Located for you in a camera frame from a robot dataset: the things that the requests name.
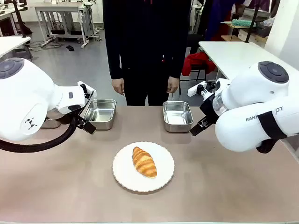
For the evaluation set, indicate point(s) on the clear plastic bag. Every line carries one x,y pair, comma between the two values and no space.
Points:
268,22

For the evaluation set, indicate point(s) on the person's left hand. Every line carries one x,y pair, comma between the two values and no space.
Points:
173,85

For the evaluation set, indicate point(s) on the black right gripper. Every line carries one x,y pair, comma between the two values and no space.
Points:
209,109

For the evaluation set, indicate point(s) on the person's right forearm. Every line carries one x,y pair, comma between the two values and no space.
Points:
115,58

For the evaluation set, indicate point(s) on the black storage box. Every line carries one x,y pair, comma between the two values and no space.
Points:
263,30

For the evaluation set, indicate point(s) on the person's right hand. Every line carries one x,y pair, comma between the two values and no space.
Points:
118,86

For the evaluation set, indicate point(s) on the black stool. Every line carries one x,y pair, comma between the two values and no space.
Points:
201,70

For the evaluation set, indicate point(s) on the teal brush-like item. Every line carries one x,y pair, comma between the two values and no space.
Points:
243,23

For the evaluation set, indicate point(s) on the steel rectangular container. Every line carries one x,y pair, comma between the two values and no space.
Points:
100,114
50,123
177,116

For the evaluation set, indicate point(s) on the person's left forearm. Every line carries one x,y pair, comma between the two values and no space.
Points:
178,58

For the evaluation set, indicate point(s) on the person in black clothes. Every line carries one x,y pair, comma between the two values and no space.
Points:
147,46

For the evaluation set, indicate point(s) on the wooden shelf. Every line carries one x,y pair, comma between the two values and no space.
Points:
243,35

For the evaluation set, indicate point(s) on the small white side table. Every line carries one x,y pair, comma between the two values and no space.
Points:
11,44

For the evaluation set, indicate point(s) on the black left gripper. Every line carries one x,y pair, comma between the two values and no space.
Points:
79,120

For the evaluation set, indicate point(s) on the white power strip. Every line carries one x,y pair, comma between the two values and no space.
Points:
45,42

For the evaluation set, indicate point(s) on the black pole stand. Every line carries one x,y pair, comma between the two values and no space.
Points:
252,21

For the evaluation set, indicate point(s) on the white scalloped plate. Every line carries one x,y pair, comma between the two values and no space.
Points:
130,179

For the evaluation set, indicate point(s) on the golden croissant bread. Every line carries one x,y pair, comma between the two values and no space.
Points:
143,162

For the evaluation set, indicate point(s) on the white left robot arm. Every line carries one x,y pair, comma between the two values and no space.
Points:
28,98

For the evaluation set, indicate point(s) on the red cloth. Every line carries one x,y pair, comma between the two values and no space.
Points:
196,63

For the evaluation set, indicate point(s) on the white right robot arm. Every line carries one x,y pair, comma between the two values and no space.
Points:
252,112

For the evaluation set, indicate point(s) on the bystander in blue coat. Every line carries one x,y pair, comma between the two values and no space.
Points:
224,16

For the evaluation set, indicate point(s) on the large white side table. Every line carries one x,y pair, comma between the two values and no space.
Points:
233,56

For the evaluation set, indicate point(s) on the white workbench frame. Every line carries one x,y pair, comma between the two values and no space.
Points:
67,18

